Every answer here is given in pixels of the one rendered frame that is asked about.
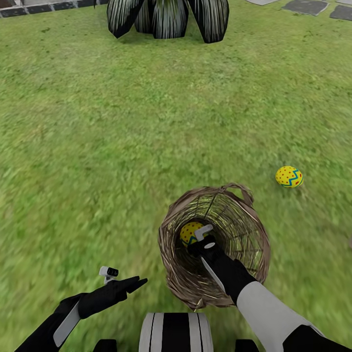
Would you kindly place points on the wicker basket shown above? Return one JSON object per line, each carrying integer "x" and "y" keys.
{"x": 199, "y": 289}

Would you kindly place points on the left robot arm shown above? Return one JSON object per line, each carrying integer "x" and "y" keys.
{"x": 53, "y": 332}

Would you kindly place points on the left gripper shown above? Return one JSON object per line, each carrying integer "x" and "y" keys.
{"x": 114, "y": 291}

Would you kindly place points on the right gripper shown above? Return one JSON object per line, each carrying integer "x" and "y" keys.
{"x": 194, "y": 248}

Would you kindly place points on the robot trunk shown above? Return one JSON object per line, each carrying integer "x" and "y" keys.
{"x": 176, "y": 332}

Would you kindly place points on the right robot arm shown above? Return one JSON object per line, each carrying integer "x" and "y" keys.
{"x": 278, "y": 327}

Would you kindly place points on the easter egg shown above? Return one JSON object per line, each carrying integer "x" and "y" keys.
{"x": 289, "y": 177}
{"x": 187, "y": 236}

